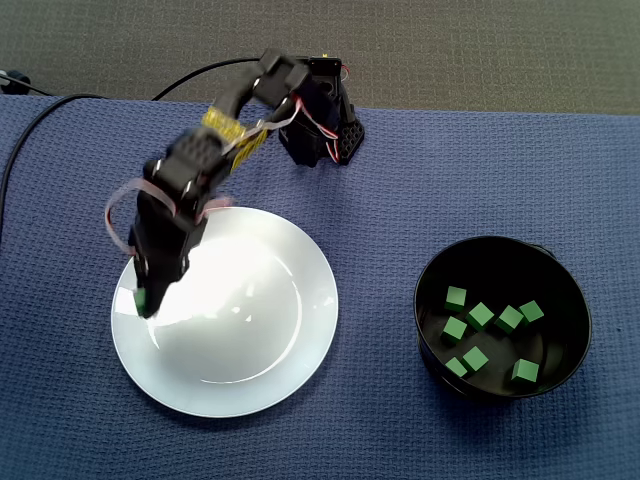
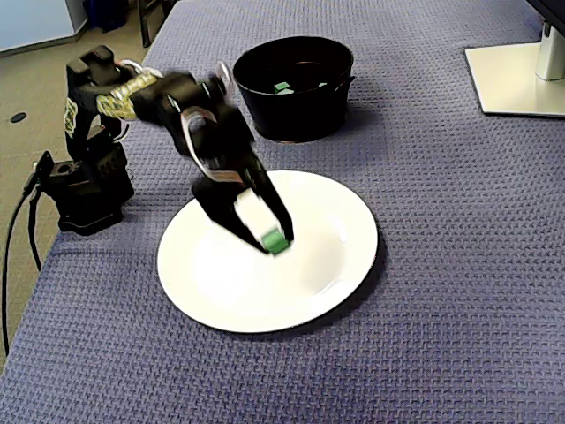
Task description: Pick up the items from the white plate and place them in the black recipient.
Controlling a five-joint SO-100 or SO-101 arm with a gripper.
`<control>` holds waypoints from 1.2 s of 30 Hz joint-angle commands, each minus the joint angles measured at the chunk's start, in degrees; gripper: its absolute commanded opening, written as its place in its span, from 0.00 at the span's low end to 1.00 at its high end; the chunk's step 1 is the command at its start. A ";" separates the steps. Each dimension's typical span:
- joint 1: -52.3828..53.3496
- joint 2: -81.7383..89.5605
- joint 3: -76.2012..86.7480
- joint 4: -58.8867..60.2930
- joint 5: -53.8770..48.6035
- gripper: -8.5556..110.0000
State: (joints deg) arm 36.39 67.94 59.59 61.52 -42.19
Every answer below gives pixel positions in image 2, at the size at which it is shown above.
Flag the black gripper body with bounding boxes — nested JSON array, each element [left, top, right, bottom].
[[178, 103, 257, 183]]

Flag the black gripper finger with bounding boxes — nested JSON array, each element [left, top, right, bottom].
[[242, 152, 295, 239], [193, 180, 270, 254]]

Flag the white round plate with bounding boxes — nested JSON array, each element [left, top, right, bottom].
[[156, 170, 380, 335]]

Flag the black round bucket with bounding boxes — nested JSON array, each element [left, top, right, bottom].
[[232, 35, 357, 143]]

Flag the blue bin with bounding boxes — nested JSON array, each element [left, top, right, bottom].
[[82, 0, 130, 33]]

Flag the blue woven table cloth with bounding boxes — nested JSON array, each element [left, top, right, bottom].
[[0, 0, 565, 424]]

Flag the white monitor stand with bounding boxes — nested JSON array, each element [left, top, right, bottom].
[[463, 0, 565, 118]]

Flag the gripper servo wire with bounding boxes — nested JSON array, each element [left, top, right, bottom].
[[179, 108, 248, 185]]

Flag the forearm servo wire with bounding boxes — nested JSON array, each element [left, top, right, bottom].
[[118, 57, 146, 75]]

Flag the dark chair frame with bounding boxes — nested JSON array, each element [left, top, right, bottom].
[[135, 0, 177, 49]]

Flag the short black base cable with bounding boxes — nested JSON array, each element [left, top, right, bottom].
[[26, 185, 44, 273]]

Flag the white wall panel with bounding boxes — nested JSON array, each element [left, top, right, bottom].
[[0, 0, 83, 57]]

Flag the long black base cable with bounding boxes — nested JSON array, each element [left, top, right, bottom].
[[0, 174, 41, 358]]

